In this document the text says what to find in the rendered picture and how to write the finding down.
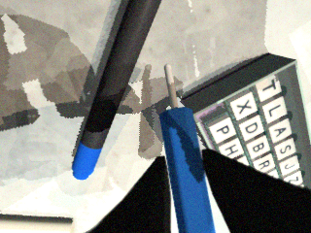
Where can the blue stylus with grey tip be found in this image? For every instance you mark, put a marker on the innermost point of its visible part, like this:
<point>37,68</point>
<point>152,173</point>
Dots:
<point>185,166</point>

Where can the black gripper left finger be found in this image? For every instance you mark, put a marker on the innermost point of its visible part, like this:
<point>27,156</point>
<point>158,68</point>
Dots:
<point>145,208</point>

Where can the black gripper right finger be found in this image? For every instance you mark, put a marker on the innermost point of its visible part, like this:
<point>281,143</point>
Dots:
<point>251,201</point>

